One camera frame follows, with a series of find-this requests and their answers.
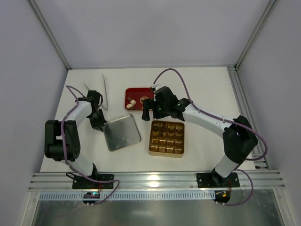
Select silver tin lid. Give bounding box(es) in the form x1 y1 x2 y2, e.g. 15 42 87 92
103 114 142 152

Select gold chocolate box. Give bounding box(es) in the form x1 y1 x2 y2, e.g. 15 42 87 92
149 121 185 158

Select metal tweezers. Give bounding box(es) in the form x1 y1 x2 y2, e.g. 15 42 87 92
98 73 109 111

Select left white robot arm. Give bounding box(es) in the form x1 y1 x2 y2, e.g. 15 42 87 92
44 90 107 183

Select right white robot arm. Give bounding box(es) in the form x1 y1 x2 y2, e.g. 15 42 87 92
142 86 258 186

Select red chocolate tray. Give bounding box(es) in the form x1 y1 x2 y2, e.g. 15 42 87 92
124 88 154 111

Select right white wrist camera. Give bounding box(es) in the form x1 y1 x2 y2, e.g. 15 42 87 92
150 84 161 92

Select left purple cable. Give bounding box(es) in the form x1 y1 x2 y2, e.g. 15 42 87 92
60 85 120 205

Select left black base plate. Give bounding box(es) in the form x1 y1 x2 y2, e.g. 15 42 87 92
66 173 114 190

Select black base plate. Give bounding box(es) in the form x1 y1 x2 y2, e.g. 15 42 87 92
196 172 240 188
66 173 114 190

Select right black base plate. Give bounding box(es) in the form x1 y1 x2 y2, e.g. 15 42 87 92
196 172 240 188

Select white slotted cable duct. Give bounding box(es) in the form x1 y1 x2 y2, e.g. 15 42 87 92
39 190 215 202

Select aluminium mounting rail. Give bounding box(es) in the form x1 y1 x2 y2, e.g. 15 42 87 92
28 170 285 191

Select left aluminium frame post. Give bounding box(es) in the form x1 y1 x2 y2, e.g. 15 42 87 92
27 0 71 70

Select aluminium frame post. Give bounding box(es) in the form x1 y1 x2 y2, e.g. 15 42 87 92
234 0 279 70
27 0 71 70

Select right aluminium frame post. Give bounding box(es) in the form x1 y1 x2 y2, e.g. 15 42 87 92
234 0 279 70

